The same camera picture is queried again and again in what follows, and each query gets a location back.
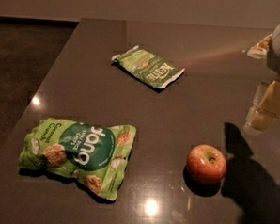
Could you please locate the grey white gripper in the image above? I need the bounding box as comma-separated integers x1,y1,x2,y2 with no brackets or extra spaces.
243,25,280,136

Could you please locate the red apple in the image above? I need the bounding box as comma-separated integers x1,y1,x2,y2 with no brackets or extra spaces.
186,144,226,185

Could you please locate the green Kettle chips bag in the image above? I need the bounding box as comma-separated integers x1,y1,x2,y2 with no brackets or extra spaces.
112,46,184,89

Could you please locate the green Dang rice chips bag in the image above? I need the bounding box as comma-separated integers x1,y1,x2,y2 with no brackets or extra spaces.
18,118,136,201

